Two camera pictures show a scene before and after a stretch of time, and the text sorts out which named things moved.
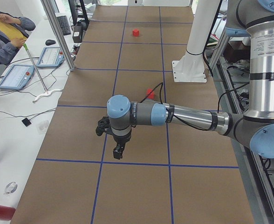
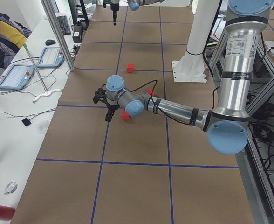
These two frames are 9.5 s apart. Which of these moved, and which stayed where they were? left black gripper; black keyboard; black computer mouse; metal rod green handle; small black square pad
Moved: left black gripper
Stayed: black keyboard; small black square pad; metal rod green handle; black computer mouse
